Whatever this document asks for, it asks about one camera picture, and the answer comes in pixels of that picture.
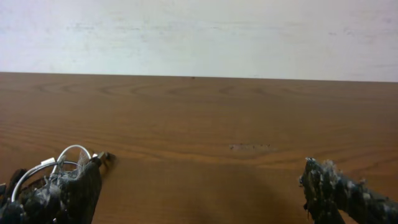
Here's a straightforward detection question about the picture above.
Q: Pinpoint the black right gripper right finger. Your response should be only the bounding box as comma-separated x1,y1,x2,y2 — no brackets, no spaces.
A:
299,157,397,224

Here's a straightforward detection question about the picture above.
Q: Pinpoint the white USB cable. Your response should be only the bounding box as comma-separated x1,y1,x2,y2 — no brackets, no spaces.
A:
11,144,92,203

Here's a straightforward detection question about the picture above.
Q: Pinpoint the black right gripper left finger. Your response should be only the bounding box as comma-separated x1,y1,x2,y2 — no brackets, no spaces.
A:
1,159,102,224

